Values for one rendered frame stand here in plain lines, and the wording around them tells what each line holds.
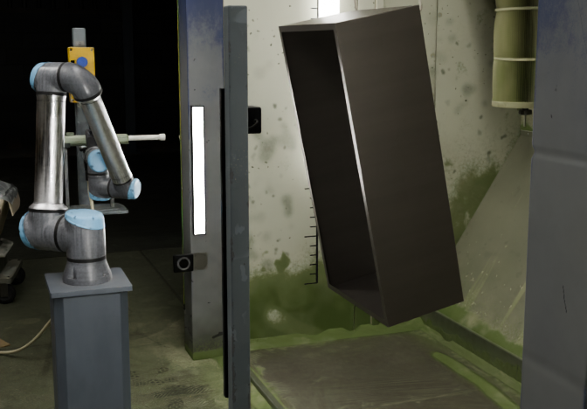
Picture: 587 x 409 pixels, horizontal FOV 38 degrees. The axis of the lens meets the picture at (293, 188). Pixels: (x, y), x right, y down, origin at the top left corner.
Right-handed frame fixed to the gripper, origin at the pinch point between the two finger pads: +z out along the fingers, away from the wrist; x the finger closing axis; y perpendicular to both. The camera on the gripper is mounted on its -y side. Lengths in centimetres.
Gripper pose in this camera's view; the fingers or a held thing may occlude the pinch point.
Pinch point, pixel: (87, 146)
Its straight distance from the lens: 409.1
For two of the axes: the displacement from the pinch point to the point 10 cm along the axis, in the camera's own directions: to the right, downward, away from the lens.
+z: -3.5, -1.7, 9.2
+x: 9.4, -0.8, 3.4
